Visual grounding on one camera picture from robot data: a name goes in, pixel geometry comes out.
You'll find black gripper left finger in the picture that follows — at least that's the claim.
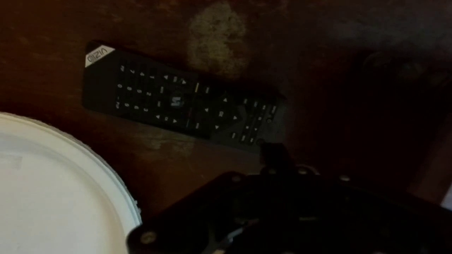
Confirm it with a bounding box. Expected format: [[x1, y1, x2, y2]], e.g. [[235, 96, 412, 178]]
[[258, 143, 279, 174]]

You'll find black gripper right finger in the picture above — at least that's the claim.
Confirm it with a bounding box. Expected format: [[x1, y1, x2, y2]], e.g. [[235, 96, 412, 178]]
[[278, 143, 296, 174]]

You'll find black remote control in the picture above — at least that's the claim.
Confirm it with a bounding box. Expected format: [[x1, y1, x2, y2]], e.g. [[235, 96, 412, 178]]
[[81, 42, 286, 152]]

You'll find white paper plate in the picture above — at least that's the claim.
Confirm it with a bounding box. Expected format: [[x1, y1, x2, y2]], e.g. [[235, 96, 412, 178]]
[[0, 110, 144, 254]]

